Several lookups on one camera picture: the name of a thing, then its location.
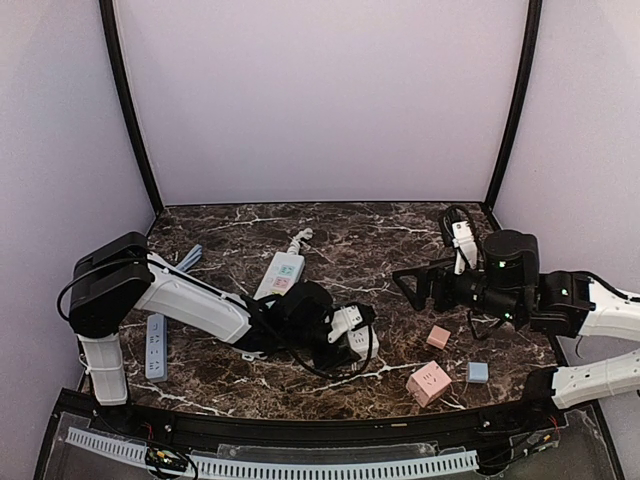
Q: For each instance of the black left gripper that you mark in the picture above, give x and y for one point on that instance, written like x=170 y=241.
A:
x=335 y=355

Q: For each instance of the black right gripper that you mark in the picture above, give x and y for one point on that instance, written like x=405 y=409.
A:
x=441 y=287

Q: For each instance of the white multicolour power strip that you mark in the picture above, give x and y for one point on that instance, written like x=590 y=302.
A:
x=283 y=272

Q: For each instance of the white cube socket adapter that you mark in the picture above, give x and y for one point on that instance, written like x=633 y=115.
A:
x=363 y=342

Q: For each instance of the large pink cube adapter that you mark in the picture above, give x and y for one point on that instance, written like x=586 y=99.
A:
x=428 y=383

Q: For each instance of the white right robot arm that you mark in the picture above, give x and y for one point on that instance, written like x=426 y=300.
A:
x=511 y=289

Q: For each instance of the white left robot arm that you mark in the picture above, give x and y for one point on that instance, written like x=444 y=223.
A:
x=125 y=275

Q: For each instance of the small pink cube adapter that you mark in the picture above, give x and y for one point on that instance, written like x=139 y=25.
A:
x=438 y=337

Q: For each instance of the small blue cube adapter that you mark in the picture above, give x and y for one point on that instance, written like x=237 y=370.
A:
x=477 y=373

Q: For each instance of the blue small power strip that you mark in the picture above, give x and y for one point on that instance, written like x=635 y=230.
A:
x=156 y=360

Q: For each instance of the small circuit board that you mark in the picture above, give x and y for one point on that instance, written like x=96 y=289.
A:
x=165 y=459

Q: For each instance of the black front table rail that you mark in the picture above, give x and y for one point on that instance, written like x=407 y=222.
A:
x=476 y=427

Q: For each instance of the left black frame post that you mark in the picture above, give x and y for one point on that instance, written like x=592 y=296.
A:
x=123 y=90

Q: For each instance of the black frame post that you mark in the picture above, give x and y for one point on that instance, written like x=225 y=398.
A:
x=123 y=90
x=525 y=64

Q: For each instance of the white slotted cable duct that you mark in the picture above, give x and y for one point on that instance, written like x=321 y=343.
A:
x=132 y=453

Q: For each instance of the right black frame post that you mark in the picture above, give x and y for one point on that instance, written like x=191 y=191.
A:
x=525 y=64

